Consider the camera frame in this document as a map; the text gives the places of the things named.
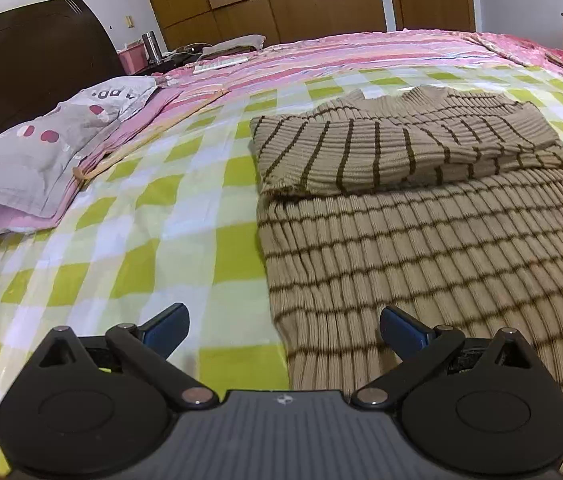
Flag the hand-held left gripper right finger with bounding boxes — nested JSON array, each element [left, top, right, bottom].
[[352, 306, 542, 409]]

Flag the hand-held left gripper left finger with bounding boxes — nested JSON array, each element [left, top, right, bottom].
[[34, 302, 220, 408]]

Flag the tan brown-striped knit sweater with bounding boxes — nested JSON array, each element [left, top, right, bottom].
[[249, 85, 563, 480]]

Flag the green white checked plastic sheet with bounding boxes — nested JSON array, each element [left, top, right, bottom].
[[0, 62, 563, 471]]

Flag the grey pillow with red spots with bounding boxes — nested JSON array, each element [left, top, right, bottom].
[[0, 76, 157, 218]]

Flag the dark nightstand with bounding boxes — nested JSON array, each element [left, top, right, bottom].
[[132, 52, 197, 76]]

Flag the white paper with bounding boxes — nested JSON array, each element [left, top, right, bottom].
[[192, 56, 250, 73]]

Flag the pink box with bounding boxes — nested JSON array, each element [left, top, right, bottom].
[[118, 45, 150, 76]]

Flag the steel thermos bottle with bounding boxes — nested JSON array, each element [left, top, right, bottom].
[[142, 31, 162, 63]]

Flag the grey cloth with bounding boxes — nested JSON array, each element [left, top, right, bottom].
[[202, 34, 266, 58]]

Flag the dark wooden headboard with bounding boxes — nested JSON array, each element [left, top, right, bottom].
[[0, 0, 125, 161]]

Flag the pink floral quilt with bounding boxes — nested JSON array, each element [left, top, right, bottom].
[[464, 31, 563, 78]]

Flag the white cable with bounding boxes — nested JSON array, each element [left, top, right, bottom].
[[164, 45, 207, 58]]

